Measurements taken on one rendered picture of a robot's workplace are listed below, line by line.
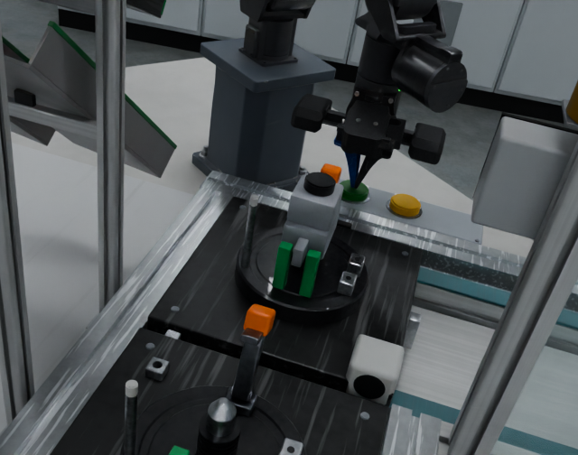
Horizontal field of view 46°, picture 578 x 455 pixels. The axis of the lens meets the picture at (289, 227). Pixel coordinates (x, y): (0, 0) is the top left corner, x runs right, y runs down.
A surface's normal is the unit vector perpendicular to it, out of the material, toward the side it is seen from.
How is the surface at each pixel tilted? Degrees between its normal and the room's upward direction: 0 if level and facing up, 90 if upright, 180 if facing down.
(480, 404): 90
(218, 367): 0
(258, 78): 0
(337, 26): 90
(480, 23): 90
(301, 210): 90
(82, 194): 0
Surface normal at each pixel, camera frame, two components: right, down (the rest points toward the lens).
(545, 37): -0.14, 0.54
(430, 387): 0.15, -0.81
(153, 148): 0.89, 0.36
